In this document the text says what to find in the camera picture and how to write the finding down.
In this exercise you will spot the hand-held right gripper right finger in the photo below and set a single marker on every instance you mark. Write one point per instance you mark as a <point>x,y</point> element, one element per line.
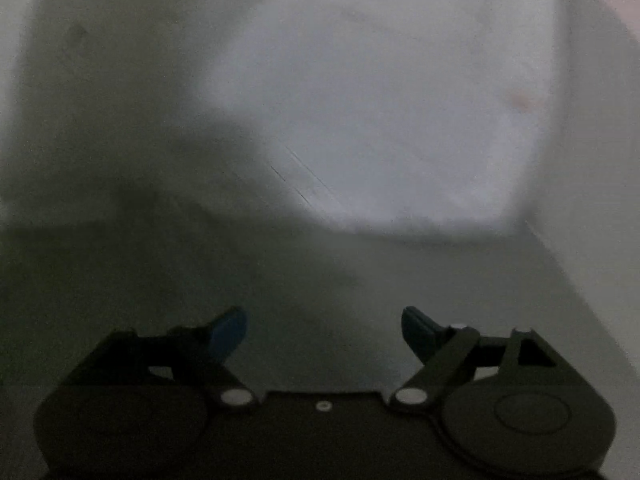
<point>417,334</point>

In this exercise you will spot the white carrot print sheet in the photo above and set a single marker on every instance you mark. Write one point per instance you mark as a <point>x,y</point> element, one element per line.
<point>375,110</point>

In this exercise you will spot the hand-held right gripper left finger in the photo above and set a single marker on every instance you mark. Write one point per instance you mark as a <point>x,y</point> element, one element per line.
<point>227,334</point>

